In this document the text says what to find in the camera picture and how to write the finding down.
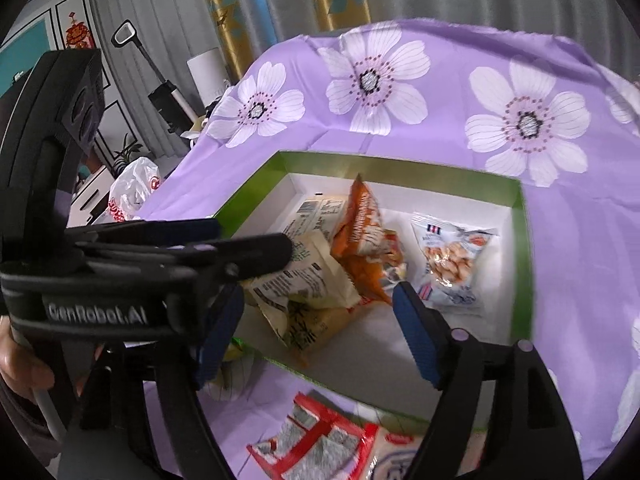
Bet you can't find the white cylinder appliance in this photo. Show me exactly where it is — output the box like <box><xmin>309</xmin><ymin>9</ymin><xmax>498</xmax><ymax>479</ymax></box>
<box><xmin>186</xmin><ymin>48</ymin><xmax>231</xmax><ymax>103</ymax></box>

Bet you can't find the cream snack packet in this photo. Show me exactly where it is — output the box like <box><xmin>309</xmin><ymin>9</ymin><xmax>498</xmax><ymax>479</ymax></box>
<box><xmin>245</xmin><ymin>230</ymin><xmax>362</xmax><ymax>313</ymax></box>

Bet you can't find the red and white snack packet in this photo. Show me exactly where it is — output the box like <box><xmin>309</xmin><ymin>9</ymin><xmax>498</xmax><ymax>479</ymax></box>
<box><xmin>246</xmin><ymin>392</ymin><xmax>381</xmax><ymax>480</ymax></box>

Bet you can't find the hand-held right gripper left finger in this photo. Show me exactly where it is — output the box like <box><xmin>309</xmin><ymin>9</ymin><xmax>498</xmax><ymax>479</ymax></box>
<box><xmin>55</xmin><ymin>282</ymin><xmax>247</xmax><ymax>480</ymax></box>

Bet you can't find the white cabinet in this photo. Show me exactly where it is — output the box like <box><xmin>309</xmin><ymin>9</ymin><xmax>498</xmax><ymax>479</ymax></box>
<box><xmin>67</xmin><ymin>162</ymin><xmax>118</xmax><ymax>228</ymax></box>

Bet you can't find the white labelled snack packet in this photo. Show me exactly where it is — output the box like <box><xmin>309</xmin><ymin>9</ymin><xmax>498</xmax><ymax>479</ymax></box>
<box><xmin>282</xmin><ymin>195</ymin><xmax>351</xmax><ymax>241</ymax></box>

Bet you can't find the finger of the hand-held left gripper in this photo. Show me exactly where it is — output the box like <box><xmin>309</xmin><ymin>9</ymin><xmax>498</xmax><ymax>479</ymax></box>
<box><xmin>65</xmin><ymin>217</ymin><xmax>222</xmax><ymax>253</ymax></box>
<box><xmin>75</xmin><ymin>232</ymin><xmax>294</xmax><ymax>287</ymax></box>

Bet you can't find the person's left hand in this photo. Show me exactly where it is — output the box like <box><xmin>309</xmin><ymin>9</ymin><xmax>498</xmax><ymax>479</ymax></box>
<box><xmin>0</xmin><ymin>317</ymin><xmax>56</xmax><ymax>401</ymax></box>

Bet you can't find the orange white-print snack packet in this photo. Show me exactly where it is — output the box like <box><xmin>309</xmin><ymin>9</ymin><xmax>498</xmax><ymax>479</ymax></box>
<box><xmin>330</xmin><ymin>175</ymin><xmax>397</xmax><ymax>307</ymax></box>

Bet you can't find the purple floral cloth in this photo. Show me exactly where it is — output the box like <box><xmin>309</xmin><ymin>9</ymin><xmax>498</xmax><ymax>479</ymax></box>
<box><xmin>135</xmin><ymin>19</ymin><xmax>640</xmax><ymax>480</ymax></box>

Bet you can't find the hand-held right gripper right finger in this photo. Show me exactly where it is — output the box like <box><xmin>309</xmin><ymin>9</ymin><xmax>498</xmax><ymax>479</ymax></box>
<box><xmin>391</xmin><ymin>281</ymin><xmax>587</xmax><ymax>480</ymax></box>

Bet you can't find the teal panel door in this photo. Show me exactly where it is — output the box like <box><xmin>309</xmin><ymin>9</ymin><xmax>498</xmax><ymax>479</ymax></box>
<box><xmin>0</xmin><ymin>22</ymin><xmax>53</xmax><ymax>96</ymax></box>

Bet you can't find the stick vacuum cleaner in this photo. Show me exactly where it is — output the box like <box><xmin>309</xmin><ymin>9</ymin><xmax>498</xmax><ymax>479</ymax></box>
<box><xmin>109</xmin><ymin>21</ymin><xmax>196</xmax><ymax>136</ymax></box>

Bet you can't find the potted plant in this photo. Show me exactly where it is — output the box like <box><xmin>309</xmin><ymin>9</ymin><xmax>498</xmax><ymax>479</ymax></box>
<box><xmin>111</xmin><ymin>132</ymin><xmax>144</xmax><ymax>178</ymax></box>

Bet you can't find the white red-print plastic bag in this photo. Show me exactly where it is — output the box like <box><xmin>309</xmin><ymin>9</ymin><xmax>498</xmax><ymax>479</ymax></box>
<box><xmin>107</xmin><ymin>156</ymin><xmax>162</xmax><ymax>223</ymax></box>

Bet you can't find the green cardboard box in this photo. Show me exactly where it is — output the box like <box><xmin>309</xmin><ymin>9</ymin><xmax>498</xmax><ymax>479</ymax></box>
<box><xmin>212</xmin><ymin>149</ymin><xmax>535</xmax><ymax>433</ymax></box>

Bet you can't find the white red-label snack packet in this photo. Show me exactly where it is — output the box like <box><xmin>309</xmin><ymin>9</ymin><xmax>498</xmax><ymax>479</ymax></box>
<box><xmin>367</xmin><ymin>427</ymin><xmax>486</xmax><ymax>480</ymax></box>

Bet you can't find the red wall decoration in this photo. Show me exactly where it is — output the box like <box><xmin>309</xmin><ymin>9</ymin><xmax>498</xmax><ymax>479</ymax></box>
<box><xmin>65</xmin><ymin>10</ymin><xmax>96</xmax><ymax>50</ymax></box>

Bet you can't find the yellow brush-print snack packet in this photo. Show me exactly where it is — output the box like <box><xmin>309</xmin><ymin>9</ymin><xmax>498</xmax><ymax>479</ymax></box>
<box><xmin>257</xmin><ymin>302</ymin><xmax>361</xmax><ymax>368</ymax></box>

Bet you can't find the white peanut packet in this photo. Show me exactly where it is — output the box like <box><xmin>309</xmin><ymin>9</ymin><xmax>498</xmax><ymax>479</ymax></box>
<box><xmin>411</xmin><ymin>211</ymin><xmax>501</xmax><ymax>317</ymax></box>

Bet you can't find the orange picture snack packet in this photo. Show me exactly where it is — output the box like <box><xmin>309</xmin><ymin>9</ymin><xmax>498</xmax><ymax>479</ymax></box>
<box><xmin>370</xmin><ymin>227</ymin><xmax>409</xmax><ymax>287</ymax></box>

